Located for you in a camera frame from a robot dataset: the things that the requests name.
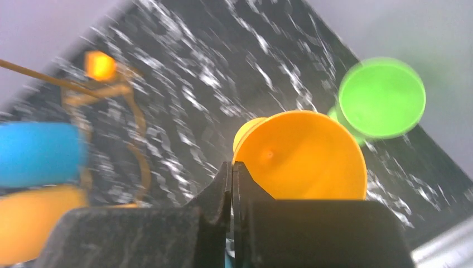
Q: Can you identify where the green plastic goblet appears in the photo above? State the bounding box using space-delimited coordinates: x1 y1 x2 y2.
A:
327 57 426 146

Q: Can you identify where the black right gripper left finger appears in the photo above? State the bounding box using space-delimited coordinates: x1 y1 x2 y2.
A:
34 162 231 267

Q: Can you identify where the gold wire glass rack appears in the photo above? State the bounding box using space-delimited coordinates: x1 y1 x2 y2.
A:
1 60 151 208

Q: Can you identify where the blue plastic goblet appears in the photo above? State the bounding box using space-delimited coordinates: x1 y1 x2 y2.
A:
1 121 88 188

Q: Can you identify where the yellow plastic wine glass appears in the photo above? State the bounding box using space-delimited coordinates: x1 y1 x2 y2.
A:
1 185 89 265

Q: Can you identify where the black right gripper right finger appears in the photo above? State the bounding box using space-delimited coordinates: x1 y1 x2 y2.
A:
232 162 414 267

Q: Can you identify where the small orange cup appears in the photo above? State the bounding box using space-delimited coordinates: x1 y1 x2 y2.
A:
84 51 117 82

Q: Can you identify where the orange plastic goblet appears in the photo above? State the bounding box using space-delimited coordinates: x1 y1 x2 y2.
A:
233 111 368 200

